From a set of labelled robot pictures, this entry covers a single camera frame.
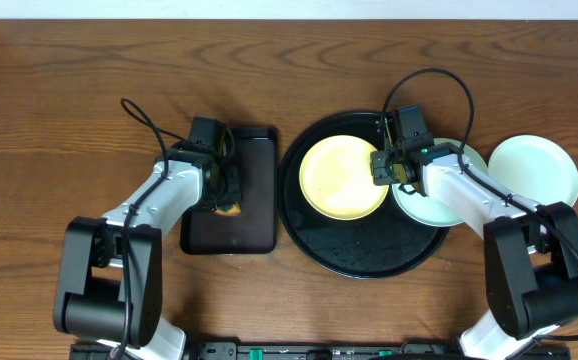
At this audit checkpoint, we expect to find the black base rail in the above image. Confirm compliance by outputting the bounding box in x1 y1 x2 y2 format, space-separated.
68 342 572 360

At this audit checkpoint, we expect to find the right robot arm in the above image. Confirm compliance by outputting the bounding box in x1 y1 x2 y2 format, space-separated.
370 141 578 359

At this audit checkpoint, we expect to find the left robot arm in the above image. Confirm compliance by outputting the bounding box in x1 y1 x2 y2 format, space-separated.
53 148 240 359

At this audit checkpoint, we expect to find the yellow plate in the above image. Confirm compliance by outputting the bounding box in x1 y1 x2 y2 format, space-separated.
299 135 389 221

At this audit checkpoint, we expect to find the round black tray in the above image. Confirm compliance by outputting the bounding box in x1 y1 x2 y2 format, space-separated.
277 111 449 279

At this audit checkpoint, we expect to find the green and orange sponge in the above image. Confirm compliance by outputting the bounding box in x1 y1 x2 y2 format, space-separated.
215 202 241 217

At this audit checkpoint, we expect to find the light green plate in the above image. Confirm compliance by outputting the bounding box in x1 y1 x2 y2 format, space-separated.
488 135 578 206
391 138 488 227

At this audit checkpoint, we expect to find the black rectangular tray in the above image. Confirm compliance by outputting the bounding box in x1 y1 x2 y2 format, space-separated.
180 128 278 255

